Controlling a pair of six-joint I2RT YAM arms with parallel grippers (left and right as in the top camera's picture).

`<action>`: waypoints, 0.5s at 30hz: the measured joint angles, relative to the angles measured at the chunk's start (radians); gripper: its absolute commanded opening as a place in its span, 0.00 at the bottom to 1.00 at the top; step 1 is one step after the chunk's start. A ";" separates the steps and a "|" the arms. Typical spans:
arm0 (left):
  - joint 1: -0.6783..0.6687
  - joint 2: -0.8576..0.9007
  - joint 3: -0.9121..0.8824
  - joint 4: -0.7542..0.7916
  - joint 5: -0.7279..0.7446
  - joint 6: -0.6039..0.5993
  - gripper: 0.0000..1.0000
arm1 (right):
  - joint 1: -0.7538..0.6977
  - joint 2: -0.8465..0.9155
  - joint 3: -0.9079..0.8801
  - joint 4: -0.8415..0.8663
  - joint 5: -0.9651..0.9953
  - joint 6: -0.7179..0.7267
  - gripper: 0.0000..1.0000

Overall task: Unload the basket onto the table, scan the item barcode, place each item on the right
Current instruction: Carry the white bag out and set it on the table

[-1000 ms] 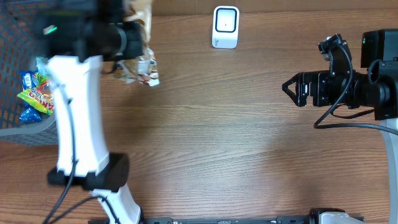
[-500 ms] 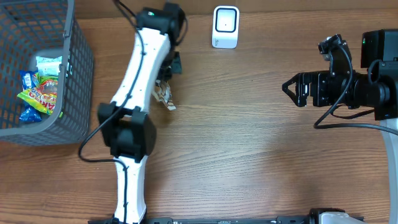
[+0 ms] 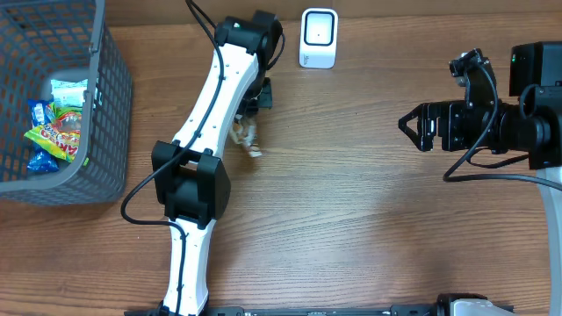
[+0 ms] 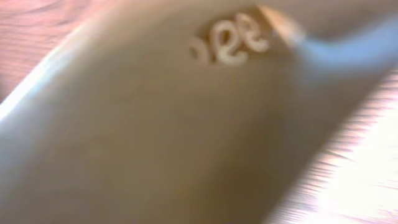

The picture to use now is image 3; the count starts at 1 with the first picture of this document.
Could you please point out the white barcode scanner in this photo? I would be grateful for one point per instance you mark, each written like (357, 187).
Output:
(318, 38)

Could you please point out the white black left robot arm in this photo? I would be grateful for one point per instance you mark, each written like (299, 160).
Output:
(191, 182)

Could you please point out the dark grey plastic basket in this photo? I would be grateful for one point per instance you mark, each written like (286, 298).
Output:
(69, 41)

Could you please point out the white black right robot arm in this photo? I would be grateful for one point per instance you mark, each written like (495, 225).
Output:
(500, 141)

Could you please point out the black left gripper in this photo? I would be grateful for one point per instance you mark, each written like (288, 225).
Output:
(266, 100)

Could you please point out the pale green wipes packet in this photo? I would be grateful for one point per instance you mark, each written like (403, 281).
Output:
(69, 94)

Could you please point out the small blue snack pack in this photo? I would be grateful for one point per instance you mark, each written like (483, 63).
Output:
(42, 161)

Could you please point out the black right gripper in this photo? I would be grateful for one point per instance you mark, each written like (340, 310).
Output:
(450, 112)

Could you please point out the beige brown cookie bag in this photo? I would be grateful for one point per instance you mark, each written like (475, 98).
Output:
(243, 132)

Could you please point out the green yellow candy bag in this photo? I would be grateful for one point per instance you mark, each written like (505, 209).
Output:
(61, 138)

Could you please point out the blue cookie pack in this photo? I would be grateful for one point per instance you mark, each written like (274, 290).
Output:
(42, 112)

